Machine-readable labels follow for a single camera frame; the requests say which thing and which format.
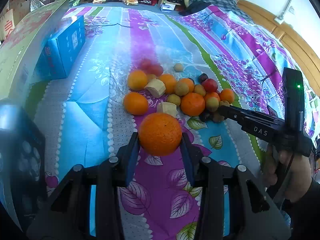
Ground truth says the large cardboard box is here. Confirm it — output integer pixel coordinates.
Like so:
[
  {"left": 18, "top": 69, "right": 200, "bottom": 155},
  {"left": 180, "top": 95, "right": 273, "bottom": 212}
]
[{"left": 1, "top": 0, "right": 30, "bottom": 41}]

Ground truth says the orange mandarin on sheet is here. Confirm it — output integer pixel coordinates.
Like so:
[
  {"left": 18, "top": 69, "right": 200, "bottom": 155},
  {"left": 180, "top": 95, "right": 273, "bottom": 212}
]
[{"left": 123, "top": 92, "right": 148, "bottom": 115}]

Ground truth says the orange mandarin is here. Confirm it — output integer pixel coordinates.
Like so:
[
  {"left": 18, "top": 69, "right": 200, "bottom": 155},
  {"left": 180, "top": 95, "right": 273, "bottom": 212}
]
[
  {"left": 138, "top": 113, "right": 182, "bottom": 157},
  {"left": 123, "top": 92, "right": 148, "bottom": 115}
]

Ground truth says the red plum on sheet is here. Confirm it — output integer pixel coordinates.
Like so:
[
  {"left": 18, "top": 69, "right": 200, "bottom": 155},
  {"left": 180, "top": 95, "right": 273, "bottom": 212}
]
[{"left": 201, "top": 79, "right": 218, "bottom": 93}]

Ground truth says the black product box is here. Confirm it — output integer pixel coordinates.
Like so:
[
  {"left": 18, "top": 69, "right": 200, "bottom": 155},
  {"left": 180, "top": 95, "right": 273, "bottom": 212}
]
[{"left": 1, "top": 103, "right": 47, "bottom": 232}]

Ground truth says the small blue white box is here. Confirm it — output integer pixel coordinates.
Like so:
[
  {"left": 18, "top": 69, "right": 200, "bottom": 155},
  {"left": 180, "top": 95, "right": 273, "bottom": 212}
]
[{"left": 160, "top": 2, "right": 176, "bottom": 12}]

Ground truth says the yellow snack packet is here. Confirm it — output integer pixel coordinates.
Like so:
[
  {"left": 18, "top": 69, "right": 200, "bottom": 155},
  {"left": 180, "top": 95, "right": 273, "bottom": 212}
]
[{"left": 92, "top": 0, "right": 106, "bottom": 4}]

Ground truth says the yellow red gift box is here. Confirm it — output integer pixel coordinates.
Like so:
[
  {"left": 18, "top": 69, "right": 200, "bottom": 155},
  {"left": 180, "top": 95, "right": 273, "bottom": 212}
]
[{"left": 1, "top": 0, "right": 69, "bottom": 103}]

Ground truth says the right hand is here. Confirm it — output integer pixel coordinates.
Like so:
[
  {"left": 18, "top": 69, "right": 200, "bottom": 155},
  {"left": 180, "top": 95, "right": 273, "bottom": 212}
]
[{"left": 263, "top": 144, "right": 312, "bottom": 203}]

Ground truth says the colourful striped bed sheet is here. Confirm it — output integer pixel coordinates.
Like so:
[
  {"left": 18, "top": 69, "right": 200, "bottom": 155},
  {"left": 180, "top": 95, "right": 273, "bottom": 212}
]
[{"left": 19, "top": 0, "right": 320, "bottom": 240}]

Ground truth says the blue carton box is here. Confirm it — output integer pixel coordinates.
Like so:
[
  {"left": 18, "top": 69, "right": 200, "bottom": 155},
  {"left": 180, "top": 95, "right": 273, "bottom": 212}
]
[{"left": 33, "top": 16, "right": 86, "bottom": 82}]

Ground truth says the orange snack packet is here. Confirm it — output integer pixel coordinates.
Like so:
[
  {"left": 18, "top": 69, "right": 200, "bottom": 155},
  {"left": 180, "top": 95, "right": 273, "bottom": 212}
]
[{"left": 122, "top": 0, "right": 139, "bottom": 5}]

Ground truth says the beige cut fruit chunk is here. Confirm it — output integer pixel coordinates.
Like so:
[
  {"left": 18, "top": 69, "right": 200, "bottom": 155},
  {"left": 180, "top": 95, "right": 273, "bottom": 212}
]
[{"left": 144, "top": 79, "right": 166, "bottom": 98}]

